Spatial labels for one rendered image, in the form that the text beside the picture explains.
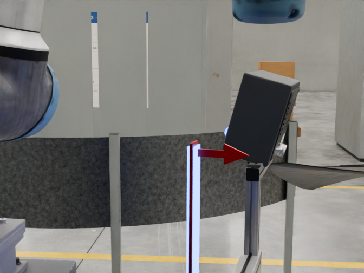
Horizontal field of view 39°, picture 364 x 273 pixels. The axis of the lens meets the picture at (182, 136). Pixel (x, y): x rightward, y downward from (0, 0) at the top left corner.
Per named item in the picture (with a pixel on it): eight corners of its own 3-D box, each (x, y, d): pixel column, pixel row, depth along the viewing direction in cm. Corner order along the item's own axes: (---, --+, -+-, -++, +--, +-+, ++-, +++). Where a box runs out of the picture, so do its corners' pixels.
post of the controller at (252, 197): (257, 256, 111) (259, 167, 108) (243, 254, 112) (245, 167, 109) (259, 251, 114) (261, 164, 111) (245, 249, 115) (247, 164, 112)
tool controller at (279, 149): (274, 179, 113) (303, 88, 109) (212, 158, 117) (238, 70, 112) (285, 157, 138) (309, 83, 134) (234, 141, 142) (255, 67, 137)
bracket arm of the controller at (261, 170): (259, 182, 109) (259, 168, 108) (245, 181, 110) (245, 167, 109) (272, 161, 131) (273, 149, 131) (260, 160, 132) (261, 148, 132)
